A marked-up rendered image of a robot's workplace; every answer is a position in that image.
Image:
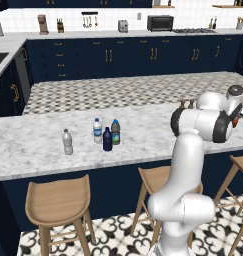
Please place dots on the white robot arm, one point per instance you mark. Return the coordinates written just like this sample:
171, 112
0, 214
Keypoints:
188, 166

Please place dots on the dark red bottle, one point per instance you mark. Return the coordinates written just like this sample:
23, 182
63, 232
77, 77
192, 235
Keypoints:
235, 122

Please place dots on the wooden bar stool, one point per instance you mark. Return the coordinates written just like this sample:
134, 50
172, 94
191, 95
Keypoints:
241, 163
153, 180
56, 200

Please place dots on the brown glass bottle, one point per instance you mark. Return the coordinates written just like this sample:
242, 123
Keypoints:
182, 104
191, 104

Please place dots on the navy side cupboard run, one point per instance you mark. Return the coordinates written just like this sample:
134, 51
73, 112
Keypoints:
242, 56

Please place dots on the grey pot with tools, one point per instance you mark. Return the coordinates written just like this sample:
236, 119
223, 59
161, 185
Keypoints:
240, 24

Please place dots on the black gas hob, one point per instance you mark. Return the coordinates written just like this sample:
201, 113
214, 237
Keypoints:
194, 30

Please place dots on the black toaster oven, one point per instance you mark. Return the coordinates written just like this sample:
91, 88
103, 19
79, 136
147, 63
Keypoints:
160, 23

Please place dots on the navy base cupboard run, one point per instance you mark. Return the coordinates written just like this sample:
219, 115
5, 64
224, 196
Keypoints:
133, 56

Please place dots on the grey green label bottle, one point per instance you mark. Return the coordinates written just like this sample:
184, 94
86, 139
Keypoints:
116, 133

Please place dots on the dark bottle on shelf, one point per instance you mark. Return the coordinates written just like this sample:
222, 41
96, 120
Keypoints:
169, 2

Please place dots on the dark blue glass bottle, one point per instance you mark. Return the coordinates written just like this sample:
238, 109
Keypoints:
107, 140

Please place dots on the grey jar on shelf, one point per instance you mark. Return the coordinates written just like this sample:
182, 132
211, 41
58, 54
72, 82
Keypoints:
156, 2

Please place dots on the white label water bottle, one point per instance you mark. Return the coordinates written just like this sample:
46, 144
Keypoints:
97, 131

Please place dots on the silver toaster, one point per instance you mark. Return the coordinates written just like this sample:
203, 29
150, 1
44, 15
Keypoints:
123, 26

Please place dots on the navy island cabinet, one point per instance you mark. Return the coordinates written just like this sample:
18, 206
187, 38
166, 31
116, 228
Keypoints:
113, 190

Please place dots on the hanging metal kitchen tool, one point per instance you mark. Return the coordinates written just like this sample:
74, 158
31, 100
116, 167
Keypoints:
90, 21
87, 21
83, 22
96, 21

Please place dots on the clear plastic bottle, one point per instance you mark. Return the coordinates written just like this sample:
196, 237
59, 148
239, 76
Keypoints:
68, 143

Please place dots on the wooden knife block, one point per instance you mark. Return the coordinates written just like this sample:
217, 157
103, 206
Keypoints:
60, 26

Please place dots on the brown coffee machine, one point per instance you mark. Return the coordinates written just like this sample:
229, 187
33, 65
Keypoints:
43, 25

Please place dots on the grey dishwasher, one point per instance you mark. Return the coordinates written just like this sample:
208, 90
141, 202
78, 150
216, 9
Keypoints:
23, 75

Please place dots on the navy cupboards beside sink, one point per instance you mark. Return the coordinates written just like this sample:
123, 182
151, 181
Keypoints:
8, 90

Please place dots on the wooden wall shelf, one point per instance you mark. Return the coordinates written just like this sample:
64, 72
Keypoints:
163, 6
228, 6

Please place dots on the white wall socket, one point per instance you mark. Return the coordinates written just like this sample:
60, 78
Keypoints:
139, 16

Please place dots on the black tool rail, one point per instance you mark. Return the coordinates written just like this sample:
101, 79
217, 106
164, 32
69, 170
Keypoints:
89, 13

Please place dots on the navy wall cupboard run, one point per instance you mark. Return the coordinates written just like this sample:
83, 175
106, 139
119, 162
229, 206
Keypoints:
76, 3

